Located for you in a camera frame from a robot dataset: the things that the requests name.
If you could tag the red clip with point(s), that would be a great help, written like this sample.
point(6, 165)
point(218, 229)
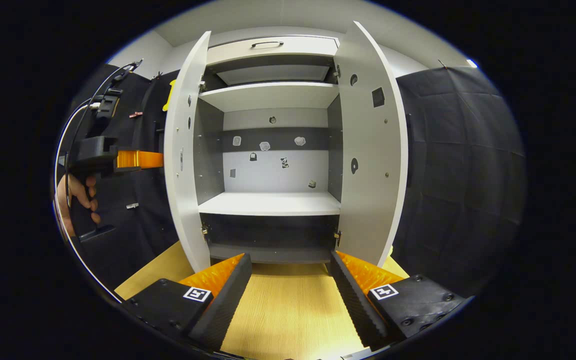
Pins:
point(136, 114)

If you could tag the silver clip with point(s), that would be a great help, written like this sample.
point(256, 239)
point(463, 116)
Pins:
point(132, 205)

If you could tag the white cabinet door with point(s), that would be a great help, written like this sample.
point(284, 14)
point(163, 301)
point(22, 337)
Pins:
point(368, 200)
point(183, 150)

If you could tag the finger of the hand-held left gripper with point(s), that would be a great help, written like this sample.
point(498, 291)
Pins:
point(140, 159)

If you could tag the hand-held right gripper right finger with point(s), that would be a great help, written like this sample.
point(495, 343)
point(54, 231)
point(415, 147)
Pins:
point(355, 305)

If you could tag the white double-door shoe cabinet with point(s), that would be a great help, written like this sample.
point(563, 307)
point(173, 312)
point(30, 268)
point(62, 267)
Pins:
point(273, 175)

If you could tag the black backdrop cloth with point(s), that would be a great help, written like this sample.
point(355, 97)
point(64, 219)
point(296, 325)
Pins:
point(468, 175)

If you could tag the white cabinet shelf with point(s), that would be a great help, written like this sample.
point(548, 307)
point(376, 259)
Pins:
point(268, 202)
point(268, 95)

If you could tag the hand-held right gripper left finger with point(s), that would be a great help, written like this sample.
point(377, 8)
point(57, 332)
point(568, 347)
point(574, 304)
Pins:
point(225, 305)

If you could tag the small ceiling light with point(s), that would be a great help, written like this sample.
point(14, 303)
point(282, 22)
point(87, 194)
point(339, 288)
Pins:
point(471, 63)

